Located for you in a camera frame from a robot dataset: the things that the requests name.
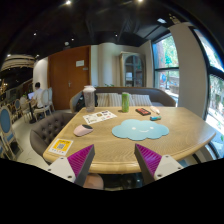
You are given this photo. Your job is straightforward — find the small white pink tube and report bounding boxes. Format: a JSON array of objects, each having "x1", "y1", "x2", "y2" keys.
[{"x1": 150, "y1": 106, "x2": 160, "y2": 115}]

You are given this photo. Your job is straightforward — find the glass display cabinet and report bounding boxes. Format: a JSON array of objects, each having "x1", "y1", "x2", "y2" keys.
[{"x1": 120, "y1": 52, "x2": 146, "y2": 87}]

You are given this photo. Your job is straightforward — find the clear plastic shaker bottle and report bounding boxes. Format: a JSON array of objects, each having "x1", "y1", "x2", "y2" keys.
[{"x1": 83, "y1": 85, "x2": 96, "y2": 112}]

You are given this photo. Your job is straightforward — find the seated person white shirt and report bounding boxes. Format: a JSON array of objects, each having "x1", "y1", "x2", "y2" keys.
[{"x1": 32, "y1": 82, "x2": 43, "y2": 109}]

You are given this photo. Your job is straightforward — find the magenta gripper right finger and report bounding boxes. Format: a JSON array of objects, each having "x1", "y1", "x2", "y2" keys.
[{"x1": 134, "y1": 144, "x2": 182, "y2": 184}]

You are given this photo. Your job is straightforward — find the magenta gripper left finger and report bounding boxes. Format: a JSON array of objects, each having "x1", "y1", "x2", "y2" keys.
[{"x1": 47, "y1": 145, "x2": 95, "y2": 186}]

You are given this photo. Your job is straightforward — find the grey tufted armchair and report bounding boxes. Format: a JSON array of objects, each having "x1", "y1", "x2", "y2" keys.
[{"x1": 30, "y1": 112, "x2": 74, "y2": 156}]

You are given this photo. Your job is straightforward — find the small blue object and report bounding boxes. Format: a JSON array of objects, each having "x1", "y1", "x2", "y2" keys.
[{"x1": 150, "y1": 116, "x2": 161, "y2": 121}]

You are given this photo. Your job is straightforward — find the grey sofa bench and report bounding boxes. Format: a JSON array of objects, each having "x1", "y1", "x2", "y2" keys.
[{"x1": 69, "y1": 86, "x2": 177, "y2": 113}]

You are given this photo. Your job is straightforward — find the blue cloud mouse pad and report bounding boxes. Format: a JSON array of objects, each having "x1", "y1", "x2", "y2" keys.
[{"x1": 112, "y1": 119, "x2": 169, "y2": 141}]

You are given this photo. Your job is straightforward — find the pink computer mouse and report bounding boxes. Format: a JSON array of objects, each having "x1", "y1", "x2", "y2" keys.
[{"x1": 73, "y1": 124, "x2": 93, "y2": 137}]

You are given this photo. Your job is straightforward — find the brown wooden door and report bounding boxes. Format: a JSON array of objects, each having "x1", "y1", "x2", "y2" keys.
[{"x1": 48, "y1": 46, "x2": 91, "y2": 110}]

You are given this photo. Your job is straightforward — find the green drink can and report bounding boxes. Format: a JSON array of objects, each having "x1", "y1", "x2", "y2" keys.
[{"x1": 122, "y1": 92, "x2": 130, "y2": 112}]

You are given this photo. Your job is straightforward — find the yellow QR code sign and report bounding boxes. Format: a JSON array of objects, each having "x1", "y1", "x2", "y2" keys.
[{"x1": 49, "y1": 139, "x2": 73, "y2": 156}]

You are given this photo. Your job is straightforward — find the striped cushion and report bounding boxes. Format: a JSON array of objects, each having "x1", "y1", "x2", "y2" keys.
[{"x1": 97, "y1": 93, "x2": 152, "y2": 107}]

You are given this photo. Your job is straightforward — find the black red flat case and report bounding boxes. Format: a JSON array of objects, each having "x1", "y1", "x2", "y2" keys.
[{"x1": 135, "y1": 108, "x2": 151, "y2": 116}]

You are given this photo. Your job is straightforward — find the blue white dining chair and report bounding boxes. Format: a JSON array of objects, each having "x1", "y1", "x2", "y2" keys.
[{"x1": 0, "y1": 106, "x2": 16, "y2": 160}]

